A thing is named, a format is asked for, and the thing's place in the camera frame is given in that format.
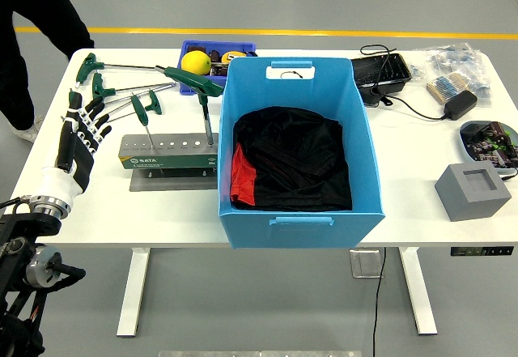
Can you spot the dark brown cylinder part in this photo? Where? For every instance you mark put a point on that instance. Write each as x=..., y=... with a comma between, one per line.
x=214, y=55

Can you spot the white table leg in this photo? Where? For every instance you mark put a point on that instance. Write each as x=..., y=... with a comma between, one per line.
x=133, y=292
x=419, y=292

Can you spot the black power adapter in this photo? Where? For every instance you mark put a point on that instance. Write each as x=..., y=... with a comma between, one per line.
x=461, y=104

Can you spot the light blue plastic storage box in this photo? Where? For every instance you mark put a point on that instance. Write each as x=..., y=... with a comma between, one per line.
x=299, y=233

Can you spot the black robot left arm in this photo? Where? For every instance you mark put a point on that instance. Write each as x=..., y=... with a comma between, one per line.
x=16, y=227

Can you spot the black cloth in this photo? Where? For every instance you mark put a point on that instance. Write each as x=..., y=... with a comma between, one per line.
x=299, y=158

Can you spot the clear bag of blue components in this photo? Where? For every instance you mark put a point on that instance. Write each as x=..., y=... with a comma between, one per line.
x=449, y=59

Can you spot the black table control panel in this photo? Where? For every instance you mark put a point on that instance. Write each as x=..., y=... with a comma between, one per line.
x=481, y=251

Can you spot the yellow tape measure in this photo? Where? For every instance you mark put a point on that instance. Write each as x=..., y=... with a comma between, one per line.
x=232, y=56

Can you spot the taped resistor strip bundle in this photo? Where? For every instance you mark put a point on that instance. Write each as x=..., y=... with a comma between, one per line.
x=445, y=86

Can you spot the dark brown block part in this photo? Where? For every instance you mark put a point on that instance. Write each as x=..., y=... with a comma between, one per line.
x=218, y=70

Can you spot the yellow lemon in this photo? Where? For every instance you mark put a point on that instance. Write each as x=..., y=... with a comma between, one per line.
x=196, y=62

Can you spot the pile of electronic parts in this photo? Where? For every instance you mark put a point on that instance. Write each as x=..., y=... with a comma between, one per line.
x=485, y=146

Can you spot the metal floor socket box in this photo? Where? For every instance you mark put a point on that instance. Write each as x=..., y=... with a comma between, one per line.
x=364, y=264

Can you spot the green metal hex key holder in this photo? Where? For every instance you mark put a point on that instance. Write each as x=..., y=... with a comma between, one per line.
x=170, y=160

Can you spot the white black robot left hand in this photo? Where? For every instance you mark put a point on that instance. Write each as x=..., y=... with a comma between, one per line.
x=81, y=162

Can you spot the black plastic tray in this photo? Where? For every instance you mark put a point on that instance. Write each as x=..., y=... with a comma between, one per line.
x=380, y=73

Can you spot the small dark blue bin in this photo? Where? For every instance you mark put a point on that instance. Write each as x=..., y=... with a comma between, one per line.
x=187, y=90

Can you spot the red cloth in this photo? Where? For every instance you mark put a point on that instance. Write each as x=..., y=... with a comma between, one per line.
x=243, y=179

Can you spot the grey foam block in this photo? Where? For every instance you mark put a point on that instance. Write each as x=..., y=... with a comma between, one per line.
x=465, y=203

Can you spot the pale blue dish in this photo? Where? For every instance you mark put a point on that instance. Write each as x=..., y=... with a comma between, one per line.
x=463, y=142

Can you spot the person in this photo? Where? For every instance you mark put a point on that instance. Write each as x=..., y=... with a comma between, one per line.
x=24, y=9

